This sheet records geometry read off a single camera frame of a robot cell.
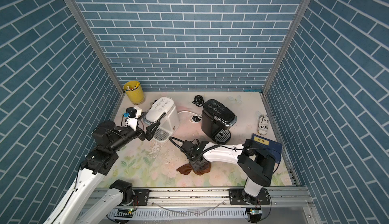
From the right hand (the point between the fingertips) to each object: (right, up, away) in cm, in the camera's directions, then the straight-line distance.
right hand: (197, 164), depth 85 cm
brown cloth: (-6, -1, -4) cm, 7 cm away
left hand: (-18, +28, -18) cm, 38 cm away
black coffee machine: (+10, +26, -8) cm, 29 cm away
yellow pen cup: (-44, +44, +17) cm, 64 cm away
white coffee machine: (-18, +31, -4) cm, 36 cm away
